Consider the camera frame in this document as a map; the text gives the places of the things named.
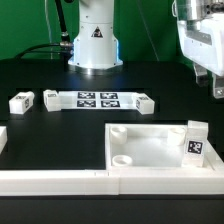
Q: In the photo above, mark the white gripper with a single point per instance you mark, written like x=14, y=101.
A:
x=206, y=48

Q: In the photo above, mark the white block left edge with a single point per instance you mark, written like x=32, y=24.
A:
x=3, y=137

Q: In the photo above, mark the white square table top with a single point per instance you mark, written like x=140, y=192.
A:
x=141, y=146

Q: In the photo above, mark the white marker tag sheet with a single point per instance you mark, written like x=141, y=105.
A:
x=96, y=100

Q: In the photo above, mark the white U-shaped obstacle fence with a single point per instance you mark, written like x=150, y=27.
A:
x=184, y=180

